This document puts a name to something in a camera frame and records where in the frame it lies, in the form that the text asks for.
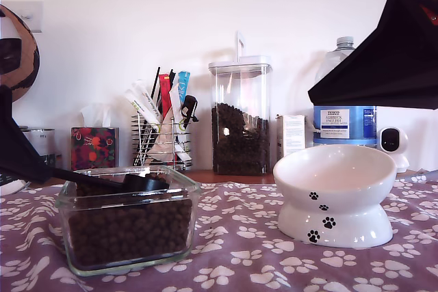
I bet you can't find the small white round camera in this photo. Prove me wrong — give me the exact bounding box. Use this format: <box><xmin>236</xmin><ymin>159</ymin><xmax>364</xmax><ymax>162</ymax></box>
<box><xmin>376</xmin><ymin>126</ymin><xmax>411</xmax><ymax>174</ymax></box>

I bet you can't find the white tissue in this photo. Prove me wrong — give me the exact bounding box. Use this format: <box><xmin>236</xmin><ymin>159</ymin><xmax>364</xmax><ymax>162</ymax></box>
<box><xmin>79</xmin><ymin>103</ymin><xmax>112</xmax><ymax>129</ymax></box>

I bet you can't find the white wall switch plate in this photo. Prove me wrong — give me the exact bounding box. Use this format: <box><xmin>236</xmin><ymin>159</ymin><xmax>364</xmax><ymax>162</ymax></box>
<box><xmin>18</xmin><ymin>0</ymin><xmax>44</xmax><ymax>34</ymax></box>

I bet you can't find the thin black stick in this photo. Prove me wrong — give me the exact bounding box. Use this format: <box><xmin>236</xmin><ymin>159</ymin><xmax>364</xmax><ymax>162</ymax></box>
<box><xmin>150</xmin><ymin>66</ymin><xmax>162</xmax><ymax>101</ymax></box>

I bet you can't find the white paper sachet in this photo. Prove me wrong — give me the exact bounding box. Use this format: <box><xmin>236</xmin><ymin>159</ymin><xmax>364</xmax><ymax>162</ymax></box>
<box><xmin>132</xmin><ymin>79</ymin><xmax>162</xmax><ymax>117</ymax></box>

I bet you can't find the square glass food container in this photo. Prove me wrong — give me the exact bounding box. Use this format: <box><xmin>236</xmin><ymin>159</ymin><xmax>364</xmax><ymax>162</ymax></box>
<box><xmin>54</xmin><ymin>165</ymin><xmax>202</xmax><ymax>278</ymax></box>

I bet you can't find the plain white tin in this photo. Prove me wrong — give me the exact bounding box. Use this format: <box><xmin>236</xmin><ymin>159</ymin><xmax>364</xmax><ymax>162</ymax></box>
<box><xmin>26</xmin><ymin>128</ymin><xmax>55</xmax><ymax>161</ymax></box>

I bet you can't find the red sachet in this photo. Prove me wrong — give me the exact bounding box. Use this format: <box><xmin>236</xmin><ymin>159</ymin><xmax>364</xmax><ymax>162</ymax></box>
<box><xmin>158</xmin><ymin>73</ymin><xmax>175</xmax><ymax>120</ymax></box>

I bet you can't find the long white sachet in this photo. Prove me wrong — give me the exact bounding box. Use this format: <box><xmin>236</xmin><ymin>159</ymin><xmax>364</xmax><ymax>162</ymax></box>
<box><xmin>168</xmin><ymin>83</ymin><xmax>193</xmax><ymax>163</ymax></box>

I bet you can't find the small white cardboard box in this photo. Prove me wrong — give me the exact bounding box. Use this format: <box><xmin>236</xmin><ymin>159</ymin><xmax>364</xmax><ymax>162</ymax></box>
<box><xmin>275</xmin><ymin>114</ymin><xmax>307</xmax><ymax>160</ymax></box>

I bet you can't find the floral tissue box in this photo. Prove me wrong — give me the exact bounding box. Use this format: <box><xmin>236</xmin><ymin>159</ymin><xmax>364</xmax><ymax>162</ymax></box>
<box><xmin>70</xmin><ymin>127</ymin><xmax>120</xmax><ymax>171</ymax></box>

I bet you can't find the white sachet green print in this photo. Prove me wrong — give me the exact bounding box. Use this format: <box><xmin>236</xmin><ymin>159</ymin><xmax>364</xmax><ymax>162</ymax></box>
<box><xmin>123</xmin><ymin>88</ymin><xmax>162</xmax><ymax>135</ymax></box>

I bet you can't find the chrome wire basket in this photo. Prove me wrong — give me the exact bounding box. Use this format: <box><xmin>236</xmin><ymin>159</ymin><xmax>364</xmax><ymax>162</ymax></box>
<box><xmin>131</xmin><ymin>114</ymin><xmax>193</xmax><ymax>172</ymax></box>

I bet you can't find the brown cat food kibble pile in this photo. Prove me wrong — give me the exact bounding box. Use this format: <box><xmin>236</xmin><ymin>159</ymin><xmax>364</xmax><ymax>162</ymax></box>
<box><xmin>67</xmin><ymin>177</ymin><xmax>192</xmax><ymax>265</ymax></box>
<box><xmin>211</xmin><ymin>102</ymin><xmax>270</xmax><ymax>176</ymax></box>

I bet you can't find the brown round globe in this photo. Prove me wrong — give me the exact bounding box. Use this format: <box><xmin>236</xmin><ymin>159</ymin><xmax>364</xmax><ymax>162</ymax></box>
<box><xmin>0</xmin><ymin>4</ymin><xmax>40</xmax><ymax>103</ymax></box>

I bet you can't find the white paw print cat bowl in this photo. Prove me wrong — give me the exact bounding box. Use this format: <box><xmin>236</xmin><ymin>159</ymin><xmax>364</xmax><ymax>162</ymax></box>
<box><xmin>272</xmin><ymin>144</ymin><xmax>398</xmax><ymax>249</ymax></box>

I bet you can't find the blue sachet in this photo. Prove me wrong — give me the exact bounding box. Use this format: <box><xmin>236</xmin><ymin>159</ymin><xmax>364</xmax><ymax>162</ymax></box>
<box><xmin>177</xmin><ymin>71</ymin><xmax>191</xmax><ymax>100</ymax></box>

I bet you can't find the purple paw print cloth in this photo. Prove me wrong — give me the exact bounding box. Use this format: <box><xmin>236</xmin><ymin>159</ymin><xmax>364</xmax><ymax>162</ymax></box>
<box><xmin>0</xmin><ymin>170</ymin><xmax>438</xmax><ymax>292</ymax></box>

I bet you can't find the large clear water bottle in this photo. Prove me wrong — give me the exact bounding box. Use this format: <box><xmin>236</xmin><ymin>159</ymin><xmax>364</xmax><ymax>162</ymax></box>
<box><xmin>312</xmin><ymin>36</ymin><xmax>379</xmax><ymax>150</ymax></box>

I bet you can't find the black plastic measuring scoop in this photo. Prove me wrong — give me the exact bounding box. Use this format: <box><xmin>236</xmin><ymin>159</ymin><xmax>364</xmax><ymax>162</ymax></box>
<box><xmin>46</xmin><ymin>165</ymin><xmax>170</xmax><ymax>193</ymax></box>

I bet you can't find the tall clear jar white lid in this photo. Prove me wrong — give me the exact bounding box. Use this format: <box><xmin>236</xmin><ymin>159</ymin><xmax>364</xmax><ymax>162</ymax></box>
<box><xmin>207</xmin><ymin>31</ymin><xmax>274</xmax><ymax>176</ymax></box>

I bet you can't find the black plastic clip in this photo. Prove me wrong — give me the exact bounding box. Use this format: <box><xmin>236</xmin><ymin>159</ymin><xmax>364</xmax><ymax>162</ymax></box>
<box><xmin>180</xmin><ymin>95</ymin><xmax>200</xmax><ymax>129</ymax></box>

